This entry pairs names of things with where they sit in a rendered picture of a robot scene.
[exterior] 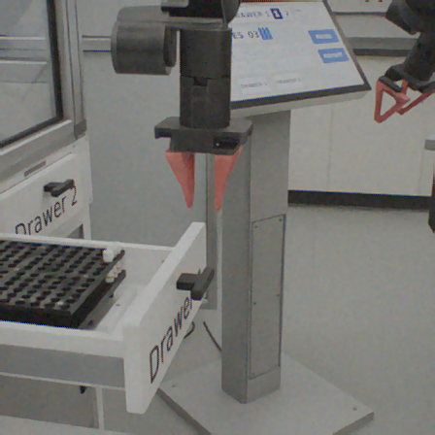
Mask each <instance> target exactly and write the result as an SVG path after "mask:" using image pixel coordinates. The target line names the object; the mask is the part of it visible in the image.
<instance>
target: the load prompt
mask: <svg viewBox="0 0 435 435"><path fill-rule="evenodd" d="M239 8H240V10H238V13H237V15H236V16H235V17H234V19H233V20H232V21H231V23H230V24H228V25H234V24H255V23H276V21H297V19H296V17H295V15H294V13H293V11H292V10H291V8H290V7H289V6H260V7H239Z"/></svg>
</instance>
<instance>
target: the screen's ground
mask: <svg viewBox="0 0 435 435"><path fill-rule="evenodd" d="M260 6H289V7H290V8H291V10H292V11H293V13H294V15H295V17H296V19H297V21H276V23H255V24H234V25H228V27H229V28H232V47H238V46H252V45H267V44H280V43H295V42H307V43H309V45H310V48H311V50H312V52H313V54H314V56H315V59H316V61H317V63H318V66H319V67H314V68H303V69H294V70H283V71H275V72H264V73H254V75H245V76H235V77H231V87H232V89H233V90H231V101H236V100H244V99H252V98H260V97H267V96H276V95H283V94H291V93H298V92H306V90H315V89H322V88H330V87H337V86H346V85H353V84H364V82H363V80H362V79H361V77H360V75H359V72H357V70H356V68H355V66H354V64H353V62H352V60H351V56H350V54H349V52H348V50H347V48H346V47H345V45H344V43H343V41H341V38H340V36H339V34H338V32H337V30H336V28H335V26H334V24H333V21H332V19H331V17H330V15H329V13H328V12H327V10H326V8H325V6H323V3H322V1H294V2H254V3H242V4H241V7H260ZM281 25H299V26H300V28H301V30H302V32H303V34H304V36H305V38H301V39H285V41H271V42H257V43H251V42H250V39H249V36H248V34H247V32H246V30H245V28H244V27H261V26H281ZM320 29H334V31H335V33H336V35H337V37H338V39H339V42H340V43H336V44H322V45H314V43H313V41H312V38H311V36H310V34H309V32H307V30H320ZM333 48H344V50H345V51H346V53H347V55H348V58H349V60H350V61H349V62H338V63H328V64H322V62H321V59H320V56H319V54H318V51H317V50H320V49H333ZM295 71H299V73H300V76H301V78H302V80H303V82H304V84H305V86H306V87H301V88H294V89H286V90H278V89H277V87H276V85H275V83H273V81H272V79H271V77H270V75H276V73H284V72H295ZM255 76H266V78H267V80H268V83H269V85H270V86H271V88H272V90H273V92H269V93H261V94H253V95H246V96H243V95H242V93H241V89H240V87H238V86H237V84H236V82H235V80H234V79H237V78H246V77H255Z"/></svg>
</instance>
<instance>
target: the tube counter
mask: <svg viewBox="0 0 435 435"><path fill-rule="evenodd" d="M244 28H245V30H246V32H247V34H248V36H249V39H250V42H251V43H257V42H271V41H285V39H301V38H305V36H304V34H303V32H302V30H301V28H300V26H299V25H281V26H261V27H244Z"/></svg>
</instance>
